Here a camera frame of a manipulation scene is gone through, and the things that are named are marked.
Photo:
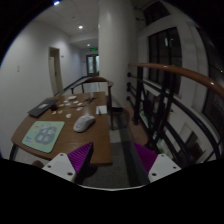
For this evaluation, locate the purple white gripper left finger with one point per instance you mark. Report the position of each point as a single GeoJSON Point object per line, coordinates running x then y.
{"type": "Point", "coordinates": [72, 165]}

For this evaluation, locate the white paper card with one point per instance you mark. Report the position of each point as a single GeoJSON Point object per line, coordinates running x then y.
{"type": "Point", "coordinates": [100, 110]}

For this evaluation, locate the white computer mouse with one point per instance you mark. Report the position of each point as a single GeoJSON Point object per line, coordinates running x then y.
{"type": "Point", "coordinates": [83, 123]}

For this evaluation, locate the brown wooden table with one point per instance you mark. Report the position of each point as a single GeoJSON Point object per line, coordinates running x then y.
{"type": "Point", "coordinates": [68, 139]}

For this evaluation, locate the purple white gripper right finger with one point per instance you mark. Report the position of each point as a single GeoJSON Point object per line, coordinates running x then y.
{"type": "Point", "coordinates": [156, 166]}

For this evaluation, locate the wooden handrail with black railing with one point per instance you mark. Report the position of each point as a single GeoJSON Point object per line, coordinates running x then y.
{"type": "Point", "coordinates": [180, 110]}

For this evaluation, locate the green illustrated mouse pad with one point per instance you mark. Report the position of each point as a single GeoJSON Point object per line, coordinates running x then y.
{"type": "Point", "coordinates": [43, 135]}

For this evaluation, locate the wooden chair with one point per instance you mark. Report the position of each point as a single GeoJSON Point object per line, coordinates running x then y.
{"type": "Point", "coordinates": [94, 84]}

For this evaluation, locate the dark closed laptop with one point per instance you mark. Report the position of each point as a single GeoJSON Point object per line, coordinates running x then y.
{"type": "Point", "coordinates": [41, 108]}

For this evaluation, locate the side door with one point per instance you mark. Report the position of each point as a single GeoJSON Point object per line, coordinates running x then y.
{"type": "Point", "coordinates": [55, 70]}

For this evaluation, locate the black eyeglasses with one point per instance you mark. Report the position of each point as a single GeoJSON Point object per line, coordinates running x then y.
{"type": "Point", "coordinates": [89, 100]}

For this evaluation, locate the door at corridor end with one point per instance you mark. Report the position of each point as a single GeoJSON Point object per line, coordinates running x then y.
{"type": "Point", "coordinates": [92, 62]}

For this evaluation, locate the small black cup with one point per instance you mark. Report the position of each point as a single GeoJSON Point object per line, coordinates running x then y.
{"type": "Point", "coordinates": [53, 107]}

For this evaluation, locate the green exit sign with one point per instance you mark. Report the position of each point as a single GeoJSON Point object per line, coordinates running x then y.
{"type": "Point", "coordinates": [93, 49]}

